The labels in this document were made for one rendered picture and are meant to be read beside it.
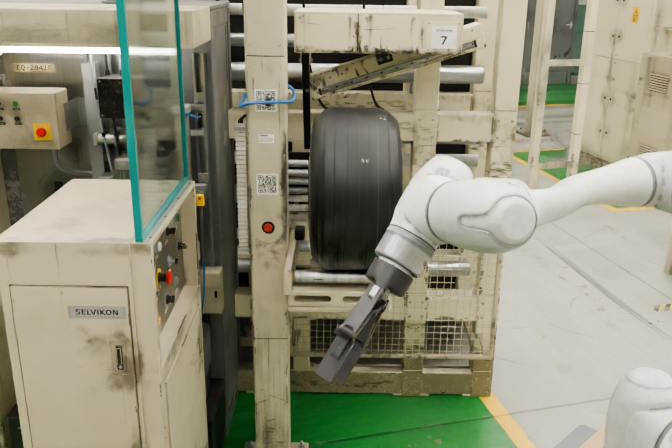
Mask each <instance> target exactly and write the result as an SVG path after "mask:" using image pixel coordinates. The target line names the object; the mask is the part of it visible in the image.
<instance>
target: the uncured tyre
mask: <svg viewBox="0 0 672 448"><path fill-rule="evenodd" d="M333 110H352V111H333ZM378 114H382V115H385V116H387V121H385V120H378ZM360 157H370V165H364V164H360ZM402 194H403V156H402V143H401V136H400V129H399V123H398V120H397V119H396V118H395V117H394V116H393V115H392V114H391V113H390V112H388V111H387V110H384V109H381V108H356V107H332V108H328V109H324V110H323V111H322V112H321V113H320V114H319V115H318V116H317V117H316V118H314V122H313V127H312V132H311V140H310V158H309V242H310V248H311V254H312V259H313V260H314V261H315V262H316V263H317V264H319V265H320V266H321V267H322V268H324V269H327V270H335V271H367V270H368V269H369V267H370V265H371V264H372V262H373V260H374V259H375V257H377V258H379V257H378V256H377V255H376V254H375V249H376V247H377V245H378V244H379V242H380V240H381V239H382V237H383V235H384V234H385V232H386V229H387V228H388V227H389V225H390V223H391V221H392V218H393V216H394V211H395V208H396V206H397V204H398V202H399V200H400V198H401V196H402Z"/></svg>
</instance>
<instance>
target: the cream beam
mask: <svg viewBox="0 0 672 448"><path fill-rule="evenodd" d="M463 23H464V14H463V13H460V12H457V11H454V10H415V9H342V8H298V9H297V10H296V11H295V12H294V52H296V53H357V52H358V53H367V54H439V55H461V52H462V37H463ZM432 26H457V40H456V49H438V48H431V38H432Z"/></svg>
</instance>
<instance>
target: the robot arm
mask: <svg viewBox="0 0 672 448"><path fill-rule="evenodd" d="M597 204H600V205H619V206H627V207H655V209H657V210H660V211H664V212H667V213H670V214H672V151H660V152H651V153H645V154H641V155H638V156H634V157H630V158H626V159H623V160H620V161H618V162H615V163H613V164H610V165H607V166H604V167H601V168H598V169H594V170H591V171H587V172H583V173H579V174H576V175H573V176H570V177H567V178H565V179H564V180H562V181H560V182H559V183H557V184H555V185H554V186H552V187H550V188H547V189H529V188H528V186H527V185H526V184H525V183H524V182H522V181H521V180H519V179H507V178H475V179H474V180H473V174H472V171H471V170H470V168H469V167H468V166H467V165H466V164H464V163H463V162H461V161H460V160H458V159H456V158H453V157H450V156H445V155H438V156H435V157H433V158H432V159H431V160H429V161H428V162H427V163H426V164H425V165H424V166H423V167H422V168H421V169H420V170H419V171H418V172H417V173H416V175H415V176H414V177H413V179H412V180H411V182H410V183H409V185H408V186H407V188H406V189H405V191H404V193H403V194H402V196H401V198H400V200H399V202H398V204H397V206H396V208H395V211H394V216H393V218H392V221H391V223H390V225H389V227H388V228H387V229H386V232H385V234H384V235H383V237H382V239H381V240H380V242H379V244H378V245H377V247H376V249H375V254H376V255H377V256H378V257H379V258H377V257H375V259H374V260H373V262H372V264H371V265H370V267H369V269H368V270H367V272H366V277H367V278H368V279H369V280H370V281H371V282H373V283H374V284H373V283H370V284H369V285H368V287H367V289H366V291H365V292H364V294H363V295H362V297H361V298H360V299H359V301H358V302H357V304H356V305H355V307H354V308H353V309H352V311H351V312H350V314H349V315H348V316H347V318H346V319H345V321H344V322H343V323H342V325H340V327H339V328H338V327H337V328H336V329H335V331H334V333H336V334H337V335H336V337H335V339H334V341H333V342H332V344H331V346H330V347H329V349H328V351H327V352H326V354H325V356H324V358H323V359H322V361H321V363H320V364H319V366H318V368H317V369H316V371H315V373H316V374H317V375H319V376H320V377H322V378H323V379H325V380H327V381H328V382H330V383H332V381H333V379H334V380H336V381H337V382H339V383H340V384H342V385H344V383H345V381H346V380H347V378H348V376H349V375H350V373H351V371H352V369H353V368H354V366H355V364H356V362H357V361H358V359H359V357H360V356H361V354H362V352H363V351H365V352H367V350H368V348H369V347H367V345H368V342H369V340H370V338H371V336H372V334H373V332H374V330H375V328H376V326H377V324H378V322H379V320H380V318H381V316H382V314H383V312H384V311H385V310H386V308H387V306H388V304H389V300H388V297H389V294H391V293H392V294H394V295H395V296H397V297H404V296H405V294H406V292H407V291H408V289H409V287H410V285H411V284H412V282H413V278H412V277H414V278H420V275H421V273H422V271H423V270H424V269H425V267H426V266H427V264H428V263H429V261H430V259H431V258H432V257H433V255H434V252H435V251H436V249H437V248H438V246H439V245H444V244H447V243H449V244H451V245H453V246H456V247H459V248H462V249H466V250H470V251H475V252H481V253H489V254H501V253H507V252H510V251H514V250H516V249H518V248H520V247H522V246H523V245H525V244H526V243H527V242H528V241H529V240H530V239H531V237H532V236H533V234H534V232H535V230H536V227H538V226H541V225H544V224H547V223H551V222H554V221H557V220H559V219H561V218H564V217H566V216H567V215H569V214H571V213H573V212H574V211H576V210H578V209H579V208H581V207H583V206H586V205H597ZM603 448H672V377H671V376H670V375H668V374H667V373H665V372H663V371H661V370H658V369H654V368H647V367H641V368H635V369H633V370H631V371H630V372H629V373H628V374H626V375H625V376H623V377H622V378H621V380H620V381H619V382H618V384H617V385H616V387H615V389H614V391H613V393H612V396H611V399H610V402H609V407H608V411H607V417H606V424H605V437H604V446H603Z"/></svg>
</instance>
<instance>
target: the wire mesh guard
mask: <svg viewBox="0 0 672 448"><path fill-rule="evenodd" d="M461 251H467V256H461ZM468 251H470V250H461V248H460V256H454V246H453V256H439V255H438V256H433V257H438V266H439V257H460V258H461V257H467V260H468ZM486 258H488V263H482V255H481V263H460V262H459V263H453V260H452V263H448V264H452V269H424V270H430V281H431V270H459V272H460V264H466V273H467V264H488V265H489V264H495V263H489V258H497V263H496V270H488V268H487V270H481V267H480V270H478V271H480V275H481V271H487V276H459V275H458V276H452V274H451V276H445V273H444V282H438V271H437V282H415V283H451V284H452V283H458V285H459V283H461V282H459V277H465V286H466V277H492V276H488V271H496V274H495V283H487V280H486V283H481V284H486V288H487V284H495V285H494V289H453V290H457V295H451V288H450V295H444V288H443V295H437V287H436V295H430V289H434V288H430V286H429V288H423V285H422V288H416V284H415V288H409V289H415V297H416V289H422V297H423V289H429V295H428V296H429V298H430V296H436V298H437V296H443V298H444V296H450V298H451V296H457V299H458V296H464V299H465V296H471V299H472V296H475V295H472V290H494V296H493V302H472V303H477V308H471V303H470V308H464V303H463V308H457V303H456V308H452V309H456V312H457V309H463V312H464V309H470V311H471V309H477V311H478V309H484V311H485V309H492V318H491V321H486V322H491V327H483V326H482V327H476V326H475V327H474V328H475V333H469V327H468V333H464V334H468V336H469V334H475V335H476V334H490V339H482V337H481V339H475V338H474V339H457V340H467V345H461V341H460V345H454V343H453V351H450V352H453V353H454V352H466V354H447V345H446V354H440V348H439V354H436V353H433V350H432V353H413V351H431V350H420V345H426V347H427V345H434V339H438V338H434V334H433V338H427V336H426V338H400V333H406V337H407V333H413V334H414V333H440V343H441V333H445V332H421V327H427V331H428V327H434V329H435V327H441V328H442V327H454V326H449V321H455V326H456V321H462V325H463V321H466V320H463V316H462V320H456V316H455V320H449V317H448V320H442V318H441V320H435V318H434V320H428V319H427V320H421V321H427V326H421V321H420V326H414V322H413V326H409V327H413V332H407V323H406V332H400V325H399V338H393V327H392V343H393V339H419V344H413V341H412V344H388V345H405V350H399V347H398V350H386V351H391V353H372V338H373V337H372V336H371V352H365V351H364V352H362V354H361V356H360V357H359V358H420V359H484V360H492V359H493V348H494V337H495V326H496V316H497V305H498V294H499V284H500V273H501V263H502V253H501V254H497V257H486ZM453 264H459V269H453ZM424 270H423V275H420V276H423V280H424V276H426V275H424ZM445 277H451V282H445ZM452 277H458V282H452ZM409 289H408V294H405V295H408V297H409ZM458 290H464V295H458ZM465 290H471V295H465ZM406 302H452V301H406ZM478 303H484V308H478ZM485 303H493V307H492V308H485ZM391 308H393V313H383V314H386V319H380V320H386V321H387V320H401V319H394V314H400V318H401V314H407V317H408V314H414V316H415V314H416V313H415V308H421V315H422V308H428V314H429V308H433V307H429V303H428V307H422V303H421V307H415V303H414V307H408V303H407V307H401V303H400V307H394V304H393V307H391ZM394 308H400V313H394ZM401 308H407V313H401ZM408 308H414V313H408ZM305 313H344V321H345V313H350V312H305ZM387 314H393V319H387ZM435 315H469V324H470V315H476V323H477V315H481V314H435ZM293 319H296V324H293ZM297 319H330V337H328V338H330V343H324V328H323V349H322V350H323V352H317V351H316V352H308V351H304V338H303V342H297V337H309V336H297V331H315V330H297V325H325V324H297ZM331 319H336V318H297V311H296V318H293V311H290V356H292V357H324V356H325V354H326V352H324V350H328V349H324V344H330V346H331V344H332V343H331V338H335V337H331ZM380 320H379V323H380ZM428 321H434V326H428ZM435 321H441V326H435ZM442 321H448V326H442ZM293 325H296V330H293ZM414 327H420V332H414ZM476 328H482V333H476ZM483 328H491V329H490V333H483ZM293 331H296V336H293ZM293 337H296V342H293ZM420 339H426V344H420ZM427 339H433V344H427ZM468 340H474V345H468ZM475 340H481V345H475ZM482 340H489V345H482ZM293 343H296V347H297V343H303V351H299V353H293ZM406 345H412V350H406ZM413 345H419V350H413ZM454 346H460V350H461V346H467V348H468V346H474V347H475V346H489V356H482V354H481V352H483V351H481V348H480V351H474V350H473V351H454ZM392 351H398V353H392ZM399 351H405V353H399ZM406 351H412V353H406ZM467 352H473V354H467ZM474 352H480V354H474Z"/></svg>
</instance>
